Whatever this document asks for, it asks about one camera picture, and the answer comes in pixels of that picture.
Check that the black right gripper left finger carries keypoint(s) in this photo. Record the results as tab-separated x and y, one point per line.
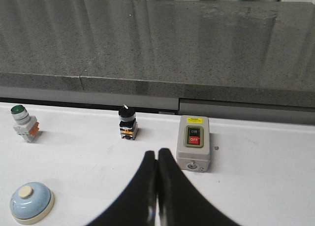
136	205

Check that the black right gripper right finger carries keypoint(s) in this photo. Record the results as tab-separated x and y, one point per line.
180	203

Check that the blue desk bell cream base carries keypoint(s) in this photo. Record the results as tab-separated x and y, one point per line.
31	202

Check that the grey granite counter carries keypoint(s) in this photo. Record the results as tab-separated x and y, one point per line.
237	60

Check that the grey on off switch box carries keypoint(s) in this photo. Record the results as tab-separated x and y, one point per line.
193	145

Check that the black rotary selector switch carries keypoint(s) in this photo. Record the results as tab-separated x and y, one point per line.
128	124

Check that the green pilot light switch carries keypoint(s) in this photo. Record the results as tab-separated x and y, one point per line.
26	125

